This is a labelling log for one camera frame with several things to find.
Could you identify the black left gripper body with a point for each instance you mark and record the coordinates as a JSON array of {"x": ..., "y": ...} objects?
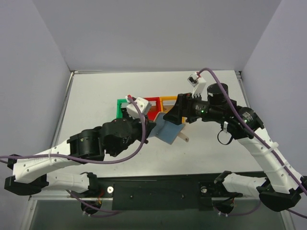
[{"x": 146, "y": 129}]

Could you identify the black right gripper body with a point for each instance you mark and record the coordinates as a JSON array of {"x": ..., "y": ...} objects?
[{"x": 181, "y": 108}]

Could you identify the beige leather card holder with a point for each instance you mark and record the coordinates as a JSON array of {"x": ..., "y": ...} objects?
[{"x": 159, "y": 120}]

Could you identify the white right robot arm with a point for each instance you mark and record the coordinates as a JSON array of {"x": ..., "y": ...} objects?
[{"x": 281, "y": 187}]

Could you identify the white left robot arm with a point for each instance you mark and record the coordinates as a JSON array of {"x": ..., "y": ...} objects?
[{"x": 33, "y": 174}]

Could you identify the yellow plastic bin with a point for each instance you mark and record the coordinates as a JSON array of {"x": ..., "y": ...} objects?
[{"x": 167, "y": 108}]

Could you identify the red plastic bin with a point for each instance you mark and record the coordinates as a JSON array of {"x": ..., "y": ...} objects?
[{"x": 153, "y": 112}]

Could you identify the green plastic bin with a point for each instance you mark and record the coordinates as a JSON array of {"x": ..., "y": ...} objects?
[{"x": 122, "y": 108}]

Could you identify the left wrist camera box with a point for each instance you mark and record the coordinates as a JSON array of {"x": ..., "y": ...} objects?
[{"x": 137, "y": 106}]

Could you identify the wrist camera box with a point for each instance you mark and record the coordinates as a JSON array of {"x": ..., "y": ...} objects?
[
  {"x": 137, "y": 106},
  {"x": 198, "y": 84}
]

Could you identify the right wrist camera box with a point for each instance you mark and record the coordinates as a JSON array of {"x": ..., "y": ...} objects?
[{"x": 198, "y": 84}]

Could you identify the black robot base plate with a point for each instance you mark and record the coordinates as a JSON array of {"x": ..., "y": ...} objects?
[{"x": 164, "y": 192}]

